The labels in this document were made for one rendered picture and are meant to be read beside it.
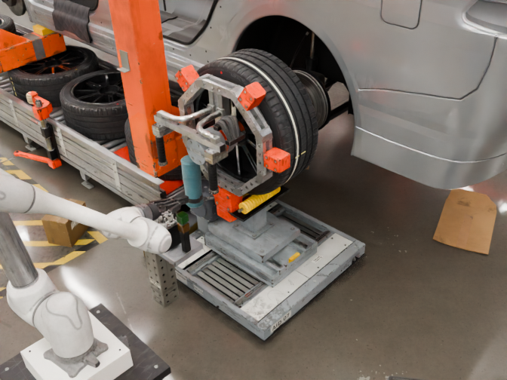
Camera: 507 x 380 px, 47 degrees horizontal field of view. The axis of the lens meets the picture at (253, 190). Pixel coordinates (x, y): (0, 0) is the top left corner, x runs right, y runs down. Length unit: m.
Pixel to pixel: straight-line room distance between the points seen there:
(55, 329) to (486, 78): 1.79
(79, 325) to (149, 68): 1.21
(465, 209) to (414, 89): 1.48
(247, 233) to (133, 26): 1.18
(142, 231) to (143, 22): 1.00
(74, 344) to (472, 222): 2.37
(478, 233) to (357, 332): 1.06
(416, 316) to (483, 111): 1.14
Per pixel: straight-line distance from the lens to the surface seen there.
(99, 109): 3.85
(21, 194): 1.92
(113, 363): 2.35
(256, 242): 3.01
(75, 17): 4.22
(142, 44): 2.72
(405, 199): 3.76
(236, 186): 2.72
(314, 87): 2.85
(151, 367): 2.42
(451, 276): 3.27
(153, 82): 2.81
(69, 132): 3.88
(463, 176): 2.52
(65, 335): 2.24
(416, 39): 2.33
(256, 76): 2.50
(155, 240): 2.13
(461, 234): 3.55
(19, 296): 2.33
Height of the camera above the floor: 2.17
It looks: 35 degrees down
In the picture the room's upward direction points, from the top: 2 degrees counter-clockwise
